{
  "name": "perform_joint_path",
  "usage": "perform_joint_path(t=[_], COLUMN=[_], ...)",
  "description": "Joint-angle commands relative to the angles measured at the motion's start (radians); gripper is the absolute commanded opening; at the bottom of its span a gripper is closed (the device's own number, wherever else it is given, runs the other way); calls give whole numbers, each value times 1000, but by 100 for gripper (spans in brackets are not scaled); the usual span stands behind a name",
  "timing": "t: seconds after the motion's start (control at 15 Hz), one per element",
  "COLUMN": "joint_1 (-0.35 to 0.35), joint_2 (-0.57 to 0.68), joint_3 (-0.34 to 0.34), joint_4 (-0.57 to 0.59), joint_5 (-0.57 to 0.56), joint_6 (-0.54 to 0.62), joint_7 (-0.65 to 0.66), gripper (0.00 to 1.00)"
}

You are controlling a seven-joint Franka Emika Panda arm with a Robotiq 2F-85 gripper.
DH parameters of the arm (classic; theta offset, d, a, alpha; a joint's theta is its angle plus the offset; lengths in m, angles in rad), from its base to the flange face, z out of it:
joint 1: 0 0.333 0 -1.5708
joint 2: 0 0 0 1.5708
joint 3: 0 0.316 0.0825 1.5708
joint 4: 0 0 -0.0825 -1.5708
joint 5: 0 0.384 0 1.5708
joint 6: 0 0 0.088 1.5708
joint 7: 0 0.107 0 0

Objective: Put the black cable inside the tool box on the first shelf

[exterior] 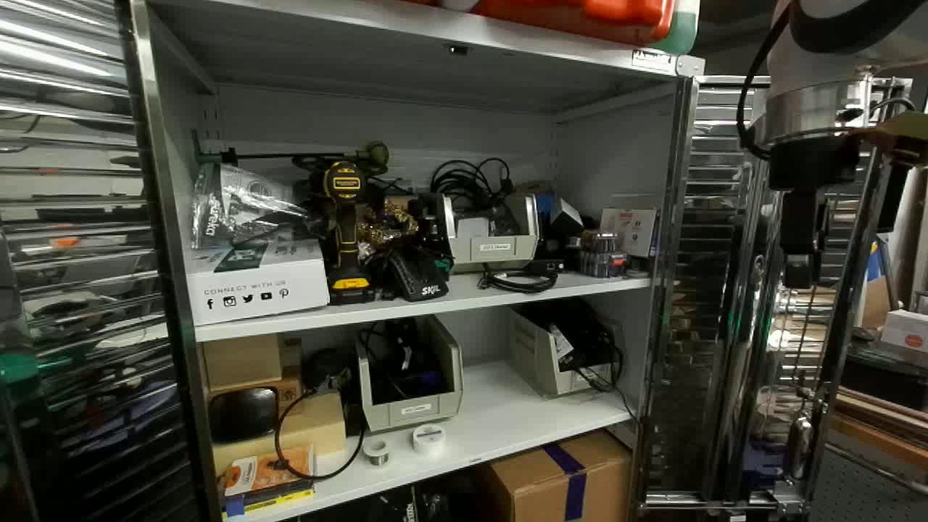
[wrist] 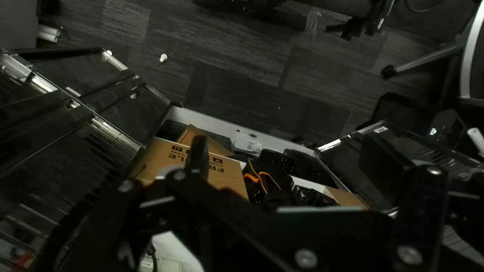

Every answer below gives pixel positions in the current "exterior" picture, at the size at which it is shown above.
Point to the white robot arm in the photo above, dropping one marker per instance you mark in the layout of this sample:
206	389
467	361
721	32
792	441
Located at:
821	60

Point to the grey bin middle shelf right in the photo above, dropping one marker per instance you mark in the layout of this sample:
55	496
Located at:
563	350

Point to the small white card box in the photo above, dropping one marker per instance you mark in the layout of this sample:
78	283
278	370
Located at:
632	227

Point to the white product box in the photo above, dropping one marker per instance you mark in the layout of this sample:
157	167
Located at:
255	279

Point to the cardboard box with purple tape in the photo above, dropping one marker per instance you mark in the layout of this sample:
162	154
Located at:
576	480

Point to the white metal shelving unit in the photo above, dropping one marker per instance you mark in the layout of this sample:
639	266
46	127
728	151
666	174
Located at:
597	119

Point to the black battery charger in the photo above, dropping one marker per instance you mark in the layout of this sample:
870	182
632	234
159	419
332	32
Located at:
413	261

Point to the pack of batteries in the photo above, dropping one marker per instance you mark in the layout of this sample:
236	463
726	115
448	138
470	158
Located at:
600	254

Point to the yellow black power drill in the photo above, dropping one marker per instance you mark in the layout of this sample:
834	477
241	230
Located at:
338	186

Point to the white tape roll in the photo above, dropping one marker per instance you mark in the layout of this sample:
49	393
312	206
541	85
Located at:
428	438

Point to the grey tape roll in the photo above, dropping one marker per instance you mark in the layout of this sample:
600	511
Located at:
376	454

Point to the tan cardboard boxes stack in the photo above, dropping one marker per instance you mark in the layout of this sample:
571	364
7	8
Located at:
306	419

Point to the clear plastic bag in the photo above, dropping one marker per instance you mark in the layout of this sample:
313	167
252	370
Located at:
233	206

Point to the black round device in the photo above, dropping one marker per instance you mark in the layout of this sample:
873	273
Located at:
245	414

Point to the orange book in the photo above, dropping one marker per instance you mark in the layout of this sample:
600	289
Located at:
265	483

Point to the orange container on top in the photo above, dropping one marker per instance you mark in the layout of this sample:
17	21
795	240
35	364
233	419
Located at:
658	25

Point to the chrome wire rack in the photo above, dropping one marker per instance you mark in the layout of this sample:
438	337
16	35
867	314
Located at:
757	289

